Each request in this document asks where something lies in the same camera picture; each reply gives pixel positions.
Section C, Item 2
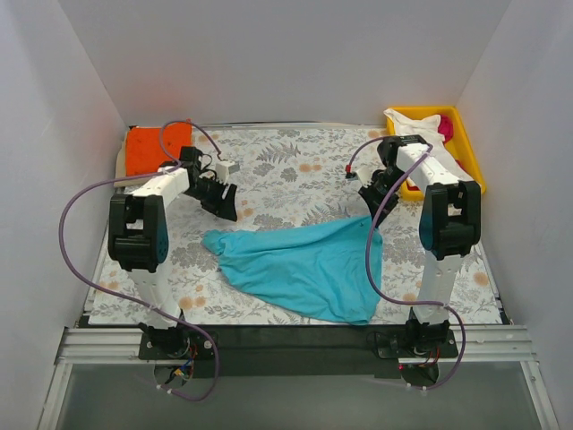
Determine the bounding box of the turquoise t shirt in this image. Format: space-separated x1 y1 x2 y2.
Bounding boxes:
202 217 383 325

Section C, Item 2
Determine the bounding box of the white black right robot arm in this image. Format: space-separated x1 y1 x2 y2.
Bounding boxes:
356 135 481 357

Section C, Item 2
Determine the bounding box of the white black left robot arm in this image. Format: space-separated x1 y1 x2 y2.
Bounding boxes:
107 146 239 358

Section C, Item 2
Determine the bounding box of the floral patterned table mat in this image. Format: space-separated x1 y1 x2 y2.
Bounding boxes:
86 127 501 325

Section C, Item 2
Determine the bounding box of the white t shirt in bin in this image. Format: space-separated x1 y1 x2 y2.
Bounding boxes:
384 108 472 180

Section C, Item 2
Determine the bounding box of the orange folded t shirt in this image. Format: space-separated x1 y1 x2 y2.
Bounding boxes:
124 124 192 176

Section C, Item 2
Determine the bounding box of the magenta t shirt in bin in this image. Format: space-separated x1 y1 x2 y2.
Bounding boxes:
436 115 472 181

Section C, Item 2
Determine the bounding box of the yellow plastic bin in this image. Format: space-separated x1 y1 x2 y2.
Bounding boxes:
386 106 486 194

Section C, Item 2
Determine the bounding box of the beige folded t shirt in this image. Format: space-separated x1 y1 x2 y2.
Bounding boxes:
113 142 150 188

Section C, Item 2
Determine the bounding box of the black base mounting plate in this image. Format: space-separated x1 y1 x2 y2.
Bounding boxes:
138 324 460 380

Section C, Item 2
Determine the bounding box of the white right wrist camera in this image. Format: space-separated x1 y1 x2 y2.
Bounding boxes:
345 165 372 186

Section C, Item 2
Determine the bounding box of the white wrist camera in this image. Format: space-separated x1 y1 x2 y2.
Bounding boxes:
345 165 372 186
215 160 240 184

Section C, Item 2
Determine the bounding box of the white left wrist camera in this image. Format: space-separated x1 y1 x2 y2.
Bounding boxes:
215 160 240 184

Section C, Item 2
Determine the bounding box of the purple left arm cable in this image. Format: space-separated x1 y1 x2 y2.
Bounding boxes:
60 118 225 402

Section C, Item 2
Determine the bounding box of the aluminium frame rail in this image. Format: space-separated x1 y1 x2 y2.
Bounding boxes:
57 325 538 364

